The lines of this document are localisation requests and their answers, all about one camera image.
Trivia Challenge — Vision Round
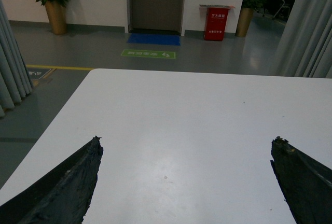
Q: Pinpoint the right grey curtain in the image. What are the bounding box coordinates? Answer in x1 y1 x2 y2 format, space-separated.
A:
268 0 331 78

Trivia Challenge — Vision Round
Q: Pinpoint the red fire extinguisher box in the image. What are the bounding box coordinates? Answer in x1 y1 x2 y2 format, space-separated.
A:
199 4 235 41

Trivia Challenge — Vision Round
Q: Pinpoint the green floor sign sticker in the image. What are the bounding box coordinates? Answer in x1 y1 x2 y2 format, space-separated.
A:
121 49 176 59

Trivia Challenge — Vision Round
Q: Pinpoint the blue floor mat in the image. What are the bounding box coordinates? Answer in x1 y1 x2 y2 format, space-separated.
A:
127 33 181 46

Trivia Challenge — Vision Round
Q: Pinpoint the left grey curtain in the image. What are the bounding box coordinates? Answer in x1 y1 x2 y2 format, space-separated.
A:
1 4 33 117

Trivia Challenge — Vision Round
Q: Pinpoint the dark floor sign sticker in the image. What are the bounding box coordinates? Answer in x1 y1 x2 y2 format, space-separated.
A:
28 68 54 81

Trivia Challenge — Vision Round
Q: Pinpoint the grey curtain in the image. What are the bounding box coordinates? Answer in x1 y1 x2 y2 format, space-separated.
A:
268 0 331 78
1 4 33 117

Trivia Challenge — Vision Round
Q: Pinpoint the right potted plant gold vase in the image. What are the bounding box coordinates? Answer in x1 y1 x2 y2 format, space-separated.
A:
235 0 266 37

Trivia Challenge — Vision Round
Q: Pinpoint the grey door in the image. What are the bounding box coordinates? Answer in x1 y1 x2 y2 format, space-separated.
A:
130 0 184 34

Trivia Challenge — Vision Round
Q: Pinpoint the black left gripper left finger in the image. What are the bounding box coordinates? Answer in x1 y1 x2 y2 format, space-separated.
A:
1 136 103 223

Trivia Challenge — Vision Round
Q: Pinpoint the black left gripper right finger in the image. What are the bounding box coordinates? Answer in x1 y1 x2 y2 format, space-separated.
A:
270 136 331 223

